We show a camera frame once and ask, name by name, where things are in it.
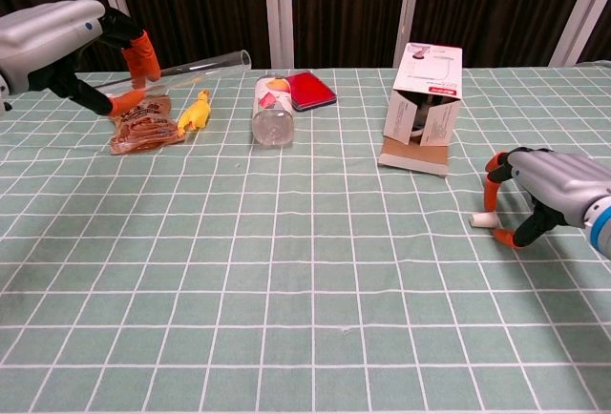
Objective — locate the green checked tablecloth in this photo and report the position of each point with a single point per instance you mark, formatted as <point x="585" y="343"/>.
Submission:
<point x="305" y="266"/>

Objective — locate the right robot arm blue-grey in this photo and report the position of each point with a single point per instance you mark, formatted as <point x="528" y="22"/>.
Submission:
<point x="602" y="228"/>

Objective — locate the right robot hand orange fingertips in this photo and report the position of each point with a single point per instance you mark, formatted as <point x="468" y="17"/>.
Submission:
<point x="563" y="180"/>

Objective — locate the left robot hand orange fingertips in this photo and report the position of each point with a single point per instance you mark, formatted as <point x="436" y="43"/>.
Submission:
<point x="48" y="32"/>

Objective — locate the brown snack pouch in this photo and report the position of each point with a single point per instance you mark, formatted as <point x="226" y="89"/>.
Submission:
<point x="143" y="128"/>

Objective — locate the small white tube cap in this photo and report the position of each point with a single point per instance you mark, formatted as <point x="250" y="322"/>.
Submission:
<point x="484" y="220"/>

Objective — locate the clear bottle peach label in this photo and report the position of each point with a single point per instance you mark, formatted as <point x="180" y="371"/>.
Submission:
<point x="273" y="118"/>

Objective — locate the yellow rubber chicken toy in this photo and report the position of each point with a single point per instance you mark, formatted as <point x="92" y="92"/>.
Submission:
<point x="195" y="116"/>

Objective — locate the red stamp pad case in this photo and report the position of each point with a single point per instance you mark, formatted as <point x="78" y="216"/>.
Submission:
<point x="310" y="89"/>

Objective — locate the white cardboard product box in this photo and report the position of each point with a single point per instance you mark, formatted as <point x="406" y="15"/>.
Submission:
<point x="427" y="75"/>

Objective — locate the clear glass test tube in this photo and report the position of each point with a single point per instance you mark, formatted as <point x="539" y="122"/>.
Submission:
<point x="215" y="63"/>

